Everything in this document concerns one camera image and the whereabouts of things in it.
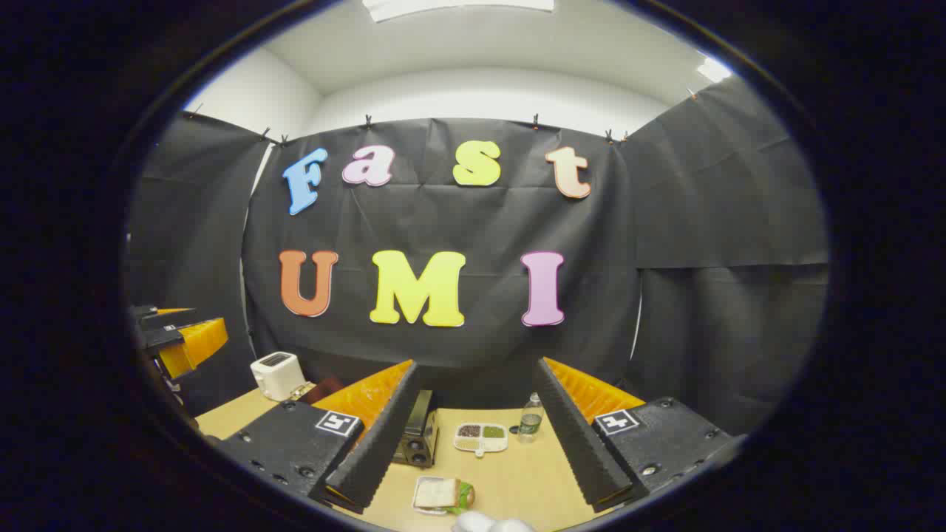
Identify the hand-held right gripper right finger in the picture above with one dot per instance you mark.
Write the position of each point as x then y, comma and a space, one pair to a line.
576, 443

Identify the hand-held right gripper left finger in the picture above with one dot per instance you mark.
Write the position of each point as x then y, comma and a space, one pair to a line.
384, 443

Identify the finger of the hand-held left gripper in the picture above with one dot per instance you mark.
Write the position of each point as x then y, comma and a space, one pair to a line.
196, 343
166, 319

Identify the black electric oven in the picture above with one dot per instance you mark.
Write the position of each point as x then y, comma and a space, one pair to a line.
417, 436

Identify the lettuce sandwich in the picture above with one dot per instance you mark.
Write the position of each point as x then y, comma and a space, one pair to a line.
437, 493

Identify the clear plastic water bottle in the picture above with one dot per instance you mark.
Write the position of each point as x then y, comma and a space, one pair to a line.
530, 425

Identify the small white tray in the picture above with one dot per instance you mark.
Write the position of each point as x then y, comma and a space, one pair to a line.
429, 511

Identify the white toaster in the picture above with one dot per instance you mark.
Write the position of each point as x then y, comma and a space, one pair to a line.
277, 377

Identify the white divided dish of grains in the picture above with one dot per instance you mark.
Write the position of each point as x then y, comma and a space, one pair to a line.
480, 440

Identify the ceiling light panel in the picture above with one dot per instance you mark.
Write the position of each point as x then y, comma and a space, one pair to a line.
458, 6
713, 70

